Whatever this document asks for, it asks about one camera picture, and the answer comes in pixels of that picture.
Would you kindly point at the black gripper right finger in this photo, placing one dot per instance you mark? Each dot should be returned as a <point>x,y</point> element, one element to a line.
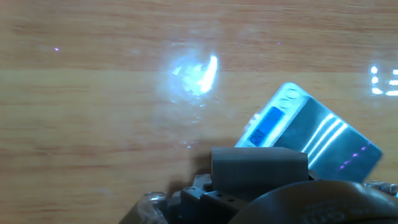
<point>317,202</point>

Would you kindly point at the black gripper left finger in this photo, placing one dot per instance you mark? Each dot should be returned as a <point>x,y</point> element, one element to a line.
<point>199,205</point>

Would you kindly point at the silver digital pocket scale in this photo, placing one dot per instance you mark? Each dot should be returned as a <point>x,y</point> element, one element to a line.
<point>332,140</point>

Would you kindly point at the glossy wood grain mat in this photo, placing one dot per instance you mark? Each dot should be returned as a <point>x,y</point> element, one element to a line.
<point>93,109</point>

